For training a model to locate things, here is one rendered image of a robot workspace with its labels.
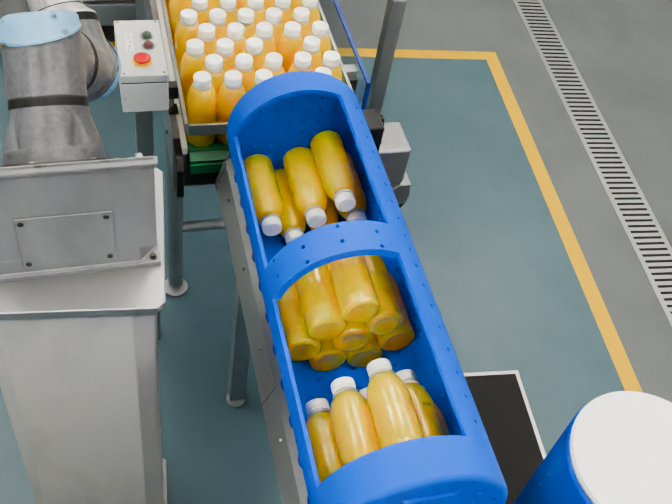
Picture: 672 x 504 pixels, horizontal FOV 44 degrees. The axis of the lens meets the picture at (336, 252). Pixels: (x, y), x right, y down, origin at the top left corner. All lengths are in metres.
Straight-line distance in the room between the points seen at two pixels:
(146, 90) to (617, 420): 1.16
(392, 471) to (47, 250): 0.62
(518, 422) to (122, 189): 1.60
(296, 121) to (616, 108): 2.49
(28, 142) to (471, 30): 3.16
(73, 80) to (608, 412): 1.04
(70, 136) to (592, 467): 0.98
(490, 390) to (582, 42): 2.26
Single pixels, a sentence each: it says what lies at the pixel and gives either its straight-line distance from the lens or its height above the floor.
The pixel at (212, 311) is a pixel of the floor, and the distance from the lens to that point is 2.78.
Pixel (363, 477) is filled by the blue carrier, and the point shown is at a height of 1.20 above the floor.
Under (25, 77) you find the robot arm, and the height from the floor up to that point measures 1.44.
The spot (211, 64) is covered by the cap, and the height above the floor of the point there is 1.08.
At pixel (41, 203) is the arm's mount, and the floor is 1.31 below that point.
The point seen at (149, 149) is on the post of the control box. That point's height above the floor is 0.81.
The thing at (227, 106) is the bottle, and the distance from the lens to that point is 1.91.
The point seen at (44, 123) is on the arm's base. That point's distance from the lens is 1.30.
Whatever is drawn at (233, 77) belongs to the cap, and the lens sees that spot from 1.89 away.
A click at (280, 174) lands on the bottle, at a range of 1.74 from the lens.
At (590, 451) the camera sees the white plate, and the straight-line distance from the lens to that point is 1.50.
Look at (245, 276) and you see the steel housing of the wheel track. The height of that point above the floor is 0.88.
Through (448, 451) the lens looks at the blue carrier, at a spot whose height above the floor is 1.23.
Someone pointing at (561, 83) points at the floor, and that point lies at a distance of 4.06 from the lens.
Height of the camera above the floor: 2.24
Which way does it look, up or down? 49 degrees down
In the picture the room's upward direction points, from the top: 12 degrees clockwise
